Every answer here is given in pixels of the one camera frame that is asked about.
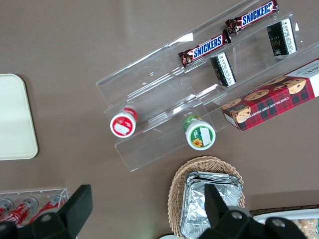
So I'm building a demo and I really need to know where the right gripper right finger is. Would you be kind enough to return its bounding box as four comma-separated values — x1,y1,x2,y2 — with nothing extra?
198,184,308,239

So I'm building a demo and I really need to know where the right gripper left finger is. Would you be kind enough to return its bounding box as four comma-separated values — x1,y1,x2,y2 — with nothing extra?
0,184,94,239

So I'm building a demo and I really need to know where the oval light wicker basket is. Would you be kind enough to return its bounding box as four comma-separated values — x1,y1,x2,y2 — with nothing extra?
167,155,246,239

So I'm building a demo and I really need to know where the white rectangular snack tray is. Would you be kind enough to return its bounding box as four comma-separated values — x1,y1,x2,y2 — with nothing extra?
252,208,319,239

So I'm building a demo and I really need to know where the beige rectangular tray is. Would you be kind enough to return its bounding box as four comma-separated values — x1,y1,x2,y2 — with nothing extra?
0,73,39,161

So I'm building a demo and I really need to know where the stack of foil trays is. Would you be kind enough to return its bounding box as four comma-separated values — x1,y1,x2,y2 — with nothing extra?
179,171,244,239

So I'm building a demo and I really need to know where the red cola bottle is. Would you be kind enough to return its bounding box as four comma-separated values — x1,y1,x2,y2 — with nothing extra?
28,194,68,224
0,198,15,218
0,196,40,226

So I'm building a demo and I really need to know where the clear acrylic bottle rack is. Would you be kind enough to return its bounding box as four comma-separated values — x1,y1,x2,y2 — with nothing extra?
0,187,69,225

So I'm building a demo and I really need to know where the dark woven mat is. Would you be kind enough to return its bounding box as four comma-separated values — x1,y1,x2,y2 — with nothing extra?
249,204,319,217

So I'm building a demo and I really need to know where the green lid cup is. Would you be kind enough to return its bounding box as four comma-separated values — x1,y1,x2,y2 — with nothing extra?
182,114,217,151

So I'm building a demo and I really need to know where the clear rice cracker bag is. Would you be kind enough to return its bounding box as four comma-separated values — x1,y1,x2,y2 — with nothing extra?
291,218,319,239

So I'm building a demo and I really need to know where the red lid cup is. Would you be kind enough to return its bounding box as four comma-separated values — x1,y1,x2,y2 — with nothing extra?
109,107,140,138

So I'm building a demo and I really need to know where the red tartan cookie box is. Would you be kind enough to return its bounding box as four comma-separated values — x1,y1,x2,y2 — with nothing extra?
221,58,319,132

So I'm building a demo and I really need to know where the clear acrylic stepped shelf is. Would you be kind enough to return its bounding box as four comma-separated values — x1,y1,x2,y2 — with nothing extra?
95,0,319,173

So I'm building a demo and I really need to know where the small black white box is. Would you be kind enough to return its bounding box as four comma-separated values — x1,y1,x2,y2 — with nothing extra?
210,51,237,88
267,17,298,58

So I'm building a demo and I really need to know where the Snickers chocolate bar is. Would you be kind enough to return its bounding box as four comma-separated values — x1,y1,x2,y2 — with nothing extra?
177,29,232,69
225,0,280,35

